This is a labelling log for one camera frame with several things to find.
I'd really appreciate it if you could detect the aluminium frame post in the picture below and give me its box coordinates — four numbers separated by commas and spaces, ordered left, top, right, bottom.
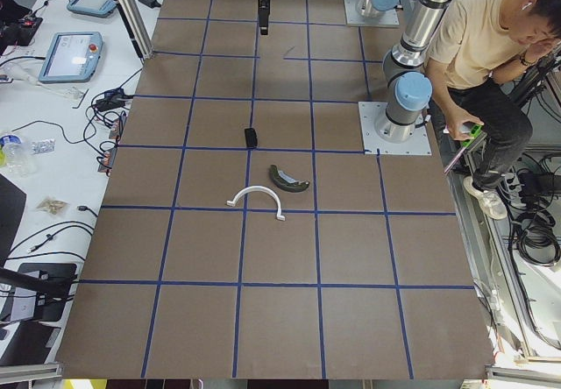
113, 0, 153, 60

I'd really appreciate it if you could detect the clear plastic water bottle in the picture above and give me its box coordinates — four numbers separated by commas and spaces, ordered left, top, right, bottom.
1, 133, 37, 176

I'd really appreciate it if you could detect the blue teach pendant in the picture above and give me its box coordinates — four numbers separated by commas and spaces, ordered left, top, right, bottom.
67, 0, 116, 18
39, 32, 103, 83

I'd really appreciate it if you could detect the blue teach pendant near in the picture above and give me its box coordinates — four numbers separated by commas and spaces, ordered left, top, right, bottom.
39, 32, 103, 83

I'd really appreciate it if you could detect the blue teach pendant far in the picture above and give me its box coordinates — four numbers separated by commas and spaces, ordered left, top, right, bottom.
67, 0, 116, 18

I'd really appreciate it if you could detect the person in beige shirt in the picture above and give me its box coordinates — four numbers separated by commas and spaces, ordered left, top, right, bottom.
424, 0, 560, 220

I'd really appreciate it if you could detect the white curved plastic bracket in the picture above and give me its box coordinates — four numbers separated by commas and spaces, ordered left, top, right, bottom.
225, 185, 286, 221

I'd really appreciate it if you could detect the green brake shoe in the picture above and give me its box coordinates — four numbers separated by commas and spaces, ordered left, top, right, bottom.
268, 165, 310, 193

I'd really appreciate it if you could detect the black power adapter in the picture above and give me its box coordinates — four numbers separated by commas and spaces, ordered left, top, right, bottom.
138, 0, 161, 9

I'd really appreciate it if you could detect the black brake pad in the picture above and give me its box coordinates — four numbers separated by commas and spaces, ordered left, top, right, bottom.
244, 128, 258, 149

